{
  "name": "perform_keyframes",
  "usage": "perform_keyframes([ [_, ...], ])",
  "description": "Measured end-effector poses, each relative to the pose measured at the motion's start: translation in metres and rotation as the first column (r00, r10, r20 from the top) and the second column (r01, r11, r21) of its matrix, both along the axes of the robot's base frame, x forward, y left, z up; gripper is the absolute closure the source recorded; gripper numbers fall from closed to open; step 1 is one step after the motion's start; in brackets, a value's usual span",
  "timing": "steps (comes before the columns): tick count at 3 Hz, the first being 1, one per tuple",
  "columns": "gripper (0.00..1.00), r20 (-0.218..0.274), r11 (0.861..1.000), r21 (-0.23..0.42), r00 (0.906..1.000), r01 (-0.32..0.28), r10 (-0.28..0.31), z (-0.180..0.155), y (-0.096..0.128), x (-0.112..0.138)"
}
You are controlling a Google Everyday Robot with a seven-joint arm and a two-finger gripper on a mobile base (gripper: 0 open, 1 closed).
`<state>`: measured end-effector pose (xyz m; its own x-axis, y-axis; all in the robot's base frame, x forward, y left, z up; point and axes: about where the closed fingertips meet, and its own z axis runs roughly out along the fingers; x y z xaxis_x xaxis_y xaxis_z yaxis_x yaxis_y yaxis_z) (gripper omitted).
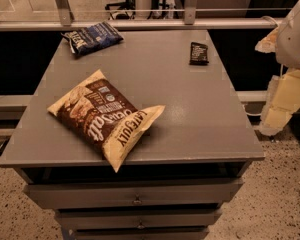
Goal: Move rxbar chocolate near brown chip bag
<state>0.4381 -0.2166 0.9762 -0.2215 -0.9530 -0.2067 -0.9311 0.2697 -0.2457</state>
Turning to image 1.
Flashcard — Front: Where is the metal railing frame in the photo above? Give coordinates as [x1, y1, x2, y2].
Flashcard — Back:
[0, 0, 282, 31]

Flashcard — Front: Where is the black office chair base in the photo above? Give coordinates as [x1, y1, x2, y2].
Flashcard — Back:
[105, 0, 135, 20]

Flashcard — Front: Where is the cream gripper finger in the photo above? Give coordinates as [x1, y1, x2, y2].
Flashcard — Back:
[259, 69, 300, 136]
[255, 28, 279, 53]

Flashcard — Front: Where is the black rxbar chocolate bar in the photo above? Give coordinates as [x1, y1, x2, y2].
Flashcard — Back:
[190, 42, 209, 65]

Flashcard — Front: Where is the top grey drawer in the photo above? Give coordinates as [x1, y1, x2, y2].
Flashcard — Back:
[24, 178, 243, 209]

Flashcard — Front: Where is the middle grey drawer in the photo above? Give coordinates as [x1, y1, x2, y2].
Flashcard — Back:
[56, 208, 221, 230]

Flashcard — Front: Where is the bottom grey drawer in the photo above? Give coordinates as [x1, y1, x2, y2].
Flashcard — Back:
[74, 227, 209, 240]

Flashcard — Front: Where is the grey drawer cabinet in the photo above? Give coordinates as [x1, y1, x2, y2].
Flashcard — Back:
[0, 30, 263, 240]

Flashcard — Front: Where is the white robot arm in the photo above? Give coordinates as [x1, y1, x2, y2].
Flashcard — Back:
[255, 0, 300, 136]

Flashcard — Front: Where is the grey drawer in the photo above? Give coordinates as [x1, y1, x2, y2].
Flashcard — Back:
[74, 227, 209, 240]
[56, 208, 221, 230]
[24, 178, 243, 209]

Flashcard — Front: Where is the blue chip bag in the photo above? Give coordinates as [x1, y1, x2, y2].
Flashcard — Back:
[63, 22, 123, 56]

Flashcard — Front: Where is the brown Late July chip bag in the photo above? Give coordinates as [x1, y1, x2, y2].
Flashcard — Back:
[48, 70, 165, 172]

